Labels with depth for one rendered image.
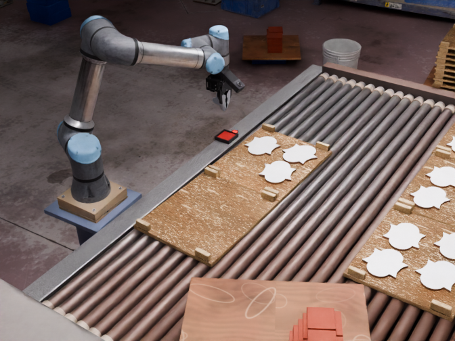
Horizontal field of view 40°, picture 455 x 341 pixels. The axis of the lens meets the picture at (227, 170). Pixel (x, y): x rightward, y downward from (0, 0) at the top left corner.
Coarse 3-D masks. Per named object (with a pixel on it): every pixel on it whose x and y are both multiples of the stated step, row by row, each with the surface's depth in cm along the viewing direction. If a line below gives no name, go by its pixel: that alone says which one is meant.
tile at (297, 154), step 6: (282, 150) 255; (288, 150) 255; (294, 150) 255; (300, 150) 255; (306, 150) 254; (312, 150) 254; (288, 156) 251; (294, 156) 251; (300, 156) 251; (306, 156) 251; (312, 156) 251; (288, 162) 249; (294, 162) 248; (300, 162) 248
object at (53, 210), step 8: (128, 192) 247; (136, 192) 247; (56, 200) 243; (128, 200) 242; (136, 200) 244; (48, 208) 239; (56, 208) 239; (120, 208) 238; (56, 216) 236; (64, 216) 235; (72, 216) 235; (112, 216) 234; (72, 224) 233; (80, 224) 231; (88, 224) 231; (96, 224) 231; (104, 224) 231; (80, 232) 243; (88, 232) 241; (96, 232) 227; (80, 240) 247
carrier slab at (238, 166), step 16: (240, 144) 262; (288, 144) 261; (304, 144) 260; (224, 160) 252; (240, 160) 251; (256, 160) 251; (272, 160) 251; (320, 160) 250; (224, 176) 243; (240, 176) 242; (256, 176) 242; (304, 176) 241; (288, 192) 233
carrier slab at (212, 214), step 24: (192, 192) 234; (216, 192) 234; (240, 192) 234; (168, 216) 223; (192, 216) 223; (216, 216) 222; (240, 216) 222; (264, 216) 222; (168, 240) 212; (192, 240) 212; (216, 240) 211
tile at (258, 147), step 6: (258, 138) 263; (264, 138) 263; (270, 138) 263; (246, 144) 259; (252, 144) 259; (258, 144) 259; (264, 144) 259; (270, 144) 259; (276, 144) 259; (252, 150) 255; (258, 150) 255; (264, 150) 255; (270, 150) 255
